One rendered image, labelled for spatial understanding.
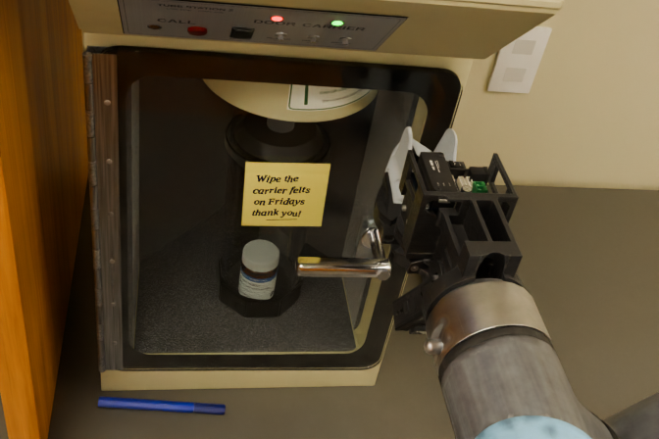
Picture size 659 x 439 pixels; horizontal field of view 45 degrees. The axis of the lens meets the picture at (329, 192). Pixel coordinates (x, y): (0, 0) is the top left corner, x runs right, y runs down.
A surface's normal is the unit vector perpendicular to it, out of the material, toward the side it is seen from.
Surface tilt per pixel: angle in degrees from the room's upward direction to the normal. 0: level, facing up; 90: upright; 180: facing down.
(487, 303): 18
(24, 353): 90
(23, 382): 90
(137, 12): 135
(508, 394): 28
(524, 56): 90
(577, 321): 0
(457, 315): 50
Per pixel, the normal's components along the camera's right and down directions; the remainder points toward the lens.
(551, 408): 0.21, -0.76
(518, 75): 0.13, 0.64
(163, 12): -0.01, 1.00
